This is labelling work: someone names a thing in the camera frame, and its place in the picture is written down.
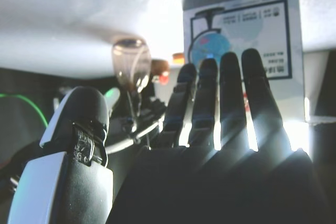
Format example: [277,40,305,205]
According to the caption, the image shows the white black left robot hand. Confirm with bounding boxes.
[7,48,332,224]

